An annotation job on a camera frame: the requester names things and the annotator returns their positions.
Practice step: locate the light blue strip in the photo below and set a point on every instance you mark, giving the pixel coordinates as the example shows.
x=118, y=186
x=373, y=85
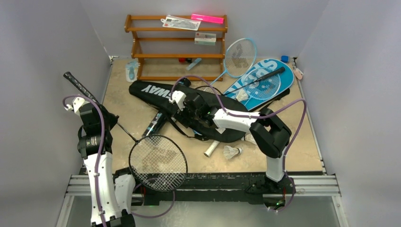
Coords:
x=193, y=64

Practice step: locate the small blue cube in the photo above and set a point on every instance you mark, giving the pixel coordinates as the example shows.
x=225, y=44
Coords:
x=284, y=58

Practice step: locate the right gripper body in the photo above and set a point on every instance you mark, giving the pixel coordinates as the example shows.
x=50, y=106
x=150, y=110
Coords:
x=184, y=86

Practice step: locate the red black small object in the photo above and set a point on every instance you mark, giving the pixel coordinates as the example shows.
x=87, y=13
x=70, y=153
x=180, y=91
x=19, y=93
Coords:
x=185, y=60

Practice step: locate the light blue badminton racket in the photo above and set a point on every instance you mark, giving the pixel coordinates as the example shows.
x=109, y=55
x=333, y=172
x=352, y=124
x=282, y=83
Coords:
x=239, y=58

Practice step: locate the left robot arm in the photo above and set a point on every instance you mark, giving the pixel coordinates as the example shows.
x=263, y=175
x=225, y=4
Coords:
x=100, y=181

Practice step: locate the white racket handle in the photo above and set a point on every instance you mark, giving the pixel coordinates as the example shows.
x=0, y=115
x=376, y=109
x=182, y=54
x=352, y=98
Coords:
x=211, y=148

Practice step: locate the light blue packaged item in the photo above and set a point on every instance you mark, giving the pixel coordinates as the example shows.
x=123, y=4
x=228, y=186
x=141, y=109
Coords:
x=131, y=71

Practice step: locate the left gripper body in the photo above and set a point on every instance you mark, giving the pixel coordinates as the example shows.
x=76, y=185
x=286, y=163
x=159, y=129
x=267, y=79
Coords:
x=110, y=120

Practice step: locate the white blister package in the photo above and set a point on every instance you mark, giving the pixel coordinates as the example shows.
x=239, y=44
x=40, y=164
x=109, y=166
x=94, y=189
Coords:
x=180, y=23

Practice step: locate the white green box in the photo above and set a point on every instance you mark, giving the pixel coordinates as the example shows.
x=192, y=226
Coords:
x=205, y=38

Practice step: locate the white shuttlecock near bag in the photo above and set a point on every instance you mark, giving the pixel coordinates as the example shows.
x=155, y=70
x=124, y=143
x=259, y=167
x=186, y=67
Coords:
x=241, y=95

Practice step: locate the pink bar on shelf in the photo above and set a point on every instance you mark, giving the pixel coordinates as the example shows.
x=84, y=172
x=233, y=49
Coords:
x=208, y=19

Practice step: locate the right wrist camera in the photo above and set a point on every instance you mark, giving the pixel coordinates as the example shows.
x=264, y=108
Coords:
x=178, y=97

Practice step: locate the black badminton racket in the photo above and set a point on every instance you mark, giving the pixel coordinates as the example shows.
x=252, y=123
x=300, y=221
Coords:
x=155, y=160

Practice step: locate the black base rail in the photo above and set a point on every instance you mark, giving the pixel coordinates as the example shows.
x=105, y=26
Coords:
x=253, y=188

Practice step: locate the blue racket bag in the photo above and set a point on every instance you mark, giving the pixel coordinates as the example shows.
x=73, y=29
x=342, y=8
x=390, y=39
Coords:
x=287, y=79

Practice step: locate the black Crossway racket bag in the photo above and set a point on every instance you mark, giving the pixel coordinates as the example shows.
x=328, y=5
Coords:
x=158, y=95

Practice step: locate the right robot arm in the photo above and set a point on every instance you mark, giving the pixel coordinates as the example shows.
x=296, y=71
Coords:
x=270, y=133

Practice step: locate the black shuttlecock tube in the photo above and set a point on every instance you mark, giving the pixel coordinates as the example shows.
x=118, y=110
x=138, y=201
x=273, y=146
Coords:
x=155, y=125

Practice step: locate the wooden shelf rack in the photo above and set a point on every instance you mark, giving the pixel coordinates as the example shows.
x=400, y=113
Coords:
x=152, y=43

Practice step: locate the small pink white object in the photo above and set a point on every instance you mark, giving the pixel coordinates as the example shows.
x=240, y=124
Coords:
x=298, y=73

